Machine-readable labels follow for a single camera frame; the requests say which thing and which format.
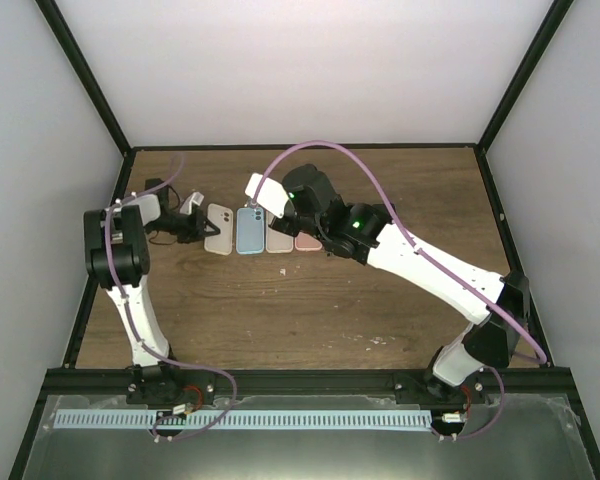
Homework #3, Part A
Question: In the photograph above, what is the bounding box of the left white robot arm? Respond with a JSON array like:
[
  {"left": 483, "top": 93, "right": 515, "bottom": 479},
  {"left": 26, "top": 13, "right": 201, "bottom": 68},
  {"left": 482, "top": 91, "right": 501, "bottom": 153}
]
[{"left": 83, "top": 178, "right": 220, "bottom": 404}]

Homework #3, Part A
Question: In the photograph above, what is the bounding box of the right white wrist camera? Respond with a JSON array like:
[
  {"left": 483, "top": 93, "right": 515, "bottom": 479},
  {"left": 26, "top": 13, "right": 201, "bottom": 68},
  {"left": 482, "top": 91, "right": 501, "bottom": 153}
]
[{"left": 244, "top": 173, "right": 289, "bottom": 218}]

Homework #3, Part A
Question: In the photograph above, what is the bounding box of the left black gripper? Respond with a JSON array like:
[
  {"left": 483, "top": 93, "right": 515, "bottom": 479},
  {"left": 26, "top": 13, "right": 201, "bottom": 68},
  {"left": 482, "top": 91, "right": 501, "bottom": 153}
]
[{"left": 144, "top": 208, "right": 219, "bottom": 244}]

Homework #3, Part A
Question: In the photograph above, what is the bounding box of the black front rail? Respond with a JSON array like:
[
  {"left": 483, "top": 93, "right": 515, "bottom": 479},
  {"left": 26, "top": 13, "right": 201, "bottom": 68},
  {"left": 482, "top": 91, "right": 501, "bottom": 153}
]
[{"left": 39, "top": 367, "right": 580, "bottom": 408}]

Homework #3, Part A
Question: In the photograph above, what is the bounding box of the black frame post left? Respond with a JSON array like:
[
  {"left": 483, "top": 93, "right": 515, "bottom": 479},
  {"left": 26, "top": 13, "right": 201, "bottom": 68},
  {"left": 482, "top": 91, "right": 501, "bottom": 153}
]
[{"left": 35, "top": 0, "right": 132, "bottom": 156}]

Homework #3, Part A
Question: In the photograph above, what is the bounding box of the beige phone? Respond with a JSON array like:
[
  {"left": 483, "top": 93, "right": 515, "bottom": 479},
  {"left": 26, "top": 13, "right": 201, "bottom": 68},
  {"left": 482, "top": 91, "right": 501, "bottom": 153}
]
[
  {"left": 204, "top": 203, "right": 234, "bottom": 256},
  {"left": 265, "top": 227, "right": 294, "bottom": 254}
]

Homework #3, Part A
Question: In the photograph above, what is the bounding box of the blue cased phone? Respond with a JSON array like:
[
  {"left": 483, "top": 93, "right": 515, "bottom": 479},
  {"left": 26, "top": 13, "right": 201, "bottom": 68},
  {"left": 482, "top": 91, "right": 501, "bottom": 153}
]
[{"left": 236, "top": 207, "right": 265, "bottom": 255}]

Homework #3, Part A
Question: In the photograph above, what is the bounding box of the black frame post right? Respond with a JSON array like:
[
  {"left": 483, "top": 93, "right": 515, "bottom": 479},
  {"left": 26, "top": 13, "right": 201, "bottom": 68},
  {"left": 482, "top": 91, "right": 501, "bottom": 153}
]
[{"left": 478, "top": 0, "right": 574, "bottom": 152}]

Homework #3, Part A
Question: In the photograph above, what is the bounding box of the light blue slotted strip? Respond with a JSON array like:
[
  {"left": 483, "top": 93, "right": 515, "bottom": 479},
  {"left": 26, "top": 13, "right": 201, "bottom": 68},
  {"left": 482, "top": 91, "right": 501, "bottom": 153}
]
[{"left": 52, "top": 409, "right": 432, "bottom": 432}]

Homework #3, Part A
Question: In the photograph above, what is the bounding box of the pink phone case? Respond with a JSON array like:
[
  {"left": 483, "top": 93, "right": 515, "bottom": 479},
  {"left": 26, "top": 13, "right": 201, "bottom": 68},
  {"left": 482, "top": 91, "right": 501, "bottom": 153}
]
[{"left": 294, "top": 233, "right": 322, "bottom": 252}]

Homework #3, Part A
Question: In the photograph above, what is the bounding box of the black frame post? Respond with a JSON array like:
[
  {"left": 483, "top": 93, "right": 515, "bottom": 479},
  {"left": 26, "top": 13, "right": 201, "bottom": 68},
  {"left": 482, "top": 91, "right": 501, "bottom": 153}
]
[
  {"left": 35, "top": 0, "right": 132, "bottom": 156},
  {"left": 478, "top": 0, "right": 574, "bottom": 152}
]

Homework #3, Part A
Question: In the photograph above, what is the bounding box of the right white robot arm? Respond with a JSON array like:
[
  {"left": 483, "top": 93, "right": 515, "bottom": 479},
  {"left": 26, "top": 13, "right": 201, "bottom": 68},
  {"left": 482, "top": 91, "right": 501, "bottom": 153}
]
[{"left": 258, "top": 164, "right": 530, "bottom": 403}]

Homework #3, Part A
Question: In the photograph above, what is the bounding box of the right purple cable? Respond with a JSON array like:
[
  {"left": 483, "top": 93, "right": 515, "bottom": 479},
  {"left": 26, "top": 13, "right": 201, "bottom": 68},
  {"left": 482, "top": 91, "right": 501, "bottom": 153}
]
[{"left": 249, "top": 139, "right": 549, "bottom": 442}]

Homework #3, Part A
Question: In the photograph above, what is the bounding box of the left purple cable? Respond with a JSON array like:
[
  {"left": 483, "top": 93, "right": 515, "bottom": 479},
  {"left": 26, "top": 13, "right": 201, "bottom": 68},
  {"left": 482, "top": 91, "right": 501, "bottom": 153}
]
[{"left": 104, "top": 152, "right": 239, "bottom": 442}]

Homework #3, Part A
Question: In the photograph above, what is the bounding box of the purple cable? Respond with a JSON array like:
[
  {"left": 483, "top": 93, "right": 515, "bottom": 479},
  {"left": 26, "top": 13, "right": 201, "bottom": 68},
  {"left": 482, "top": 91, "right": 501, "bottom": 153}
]
[
  {"left": 104, "top": 152, "right": 239, "bottom": 442},
  {"left": 249, "top": 139, "right": 549, "bottom": 442}
]

